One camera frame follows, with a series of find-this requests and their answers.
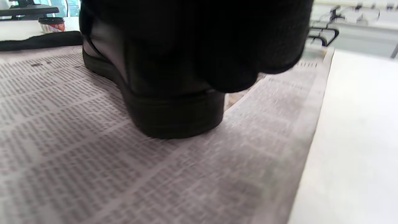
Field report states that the black leather loafer shoe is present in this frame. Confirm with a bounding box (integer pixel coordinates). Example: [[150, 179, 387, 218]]
[[79, 6, 226, 139]]

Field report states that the printed newspaper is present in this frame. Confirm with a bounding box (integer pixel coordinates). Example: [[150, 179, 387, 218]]
[[0, 45, 335, 224]]

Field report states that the black office chair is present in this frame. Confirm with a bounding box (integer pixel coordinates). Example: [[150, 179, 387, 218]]
[[308, 26, 340, 47]]

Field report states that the black fuzzy cloth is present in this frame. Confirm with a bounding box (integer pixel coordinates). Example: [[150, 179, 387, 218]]
[[0, 30, 84, 52]]

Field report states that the round black shoe polish tin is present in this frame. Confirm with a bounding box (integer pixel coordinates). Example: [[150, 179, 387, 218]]
[[38, 17, 66, 34]]

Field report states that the person's right hand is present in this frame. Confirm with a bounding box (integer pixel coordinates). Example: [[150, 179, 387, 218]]
[[80, 0, 314, 93]]

